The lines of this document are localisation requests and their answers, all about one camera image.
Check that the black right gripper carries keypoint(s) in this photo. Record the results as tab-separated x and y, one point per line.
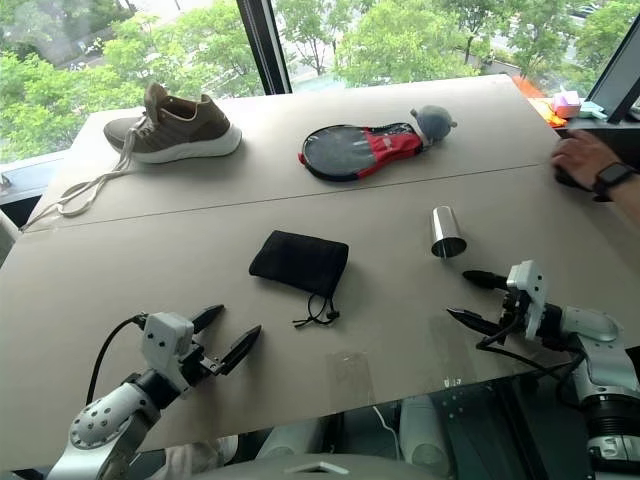
512	315

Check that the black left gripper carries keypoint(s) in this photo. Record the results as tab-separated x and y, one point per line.
197	365

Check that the shiny steel cup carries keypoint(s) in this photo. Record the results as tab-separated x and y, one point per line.
446	230

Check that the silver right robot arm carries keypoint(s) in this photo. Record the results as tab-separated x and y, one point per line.
605	370

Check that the person's bare forearm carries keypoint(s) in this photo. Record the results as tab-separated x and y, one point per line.
631	202

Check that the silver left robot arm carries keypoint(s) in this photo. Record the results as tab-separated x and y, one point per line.
100	420

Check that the person's bare hand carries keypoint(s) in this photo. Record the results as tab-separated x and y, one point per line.
582	152

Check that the white rounded robot shell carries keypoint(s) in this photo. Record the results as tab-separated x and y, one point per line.
290	440
425	430

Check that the clear tape patch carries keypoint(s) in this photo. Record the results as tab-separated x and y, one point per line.
347	375

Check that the black computer mouse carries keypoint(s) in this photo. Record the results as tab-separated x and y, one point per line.
570	179

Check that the grey robot torso cover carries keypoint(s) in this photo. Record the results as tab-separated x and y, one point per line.
310	467

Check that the black smartwatch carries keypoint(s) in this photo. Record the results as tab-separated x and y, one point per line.
612	177

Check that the grey plush toy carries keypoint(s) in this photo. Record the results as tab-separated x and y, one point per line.
432	122

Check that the red and black racket cover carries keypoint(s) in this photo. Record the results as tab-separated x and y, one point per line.
350	150

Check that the brown sneaker with white sole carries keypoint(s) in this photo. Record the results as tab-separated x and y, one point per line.
175	132

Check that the black side desk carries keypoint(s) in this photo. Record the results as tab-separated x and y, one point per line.
615	135

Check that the pink paper box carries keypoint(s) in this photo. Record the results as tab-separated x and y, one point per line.
566	104

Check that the teal flat box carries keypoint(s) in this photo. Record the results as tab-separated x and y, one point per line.
592	110

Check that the dark monitor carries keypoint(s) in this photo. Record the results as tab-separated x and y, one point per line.
615	75

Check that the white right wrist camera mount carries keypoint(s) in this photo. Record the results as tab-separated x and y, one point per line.
527	295

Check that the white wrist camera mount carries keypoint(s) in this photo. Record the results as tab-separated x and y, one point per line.
162	340
527	295

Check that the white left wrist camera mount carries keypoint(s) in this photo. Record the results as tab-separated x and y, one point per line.
162	340

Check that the black window frame post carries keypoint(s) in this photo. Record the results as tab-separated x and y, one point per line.
262	45

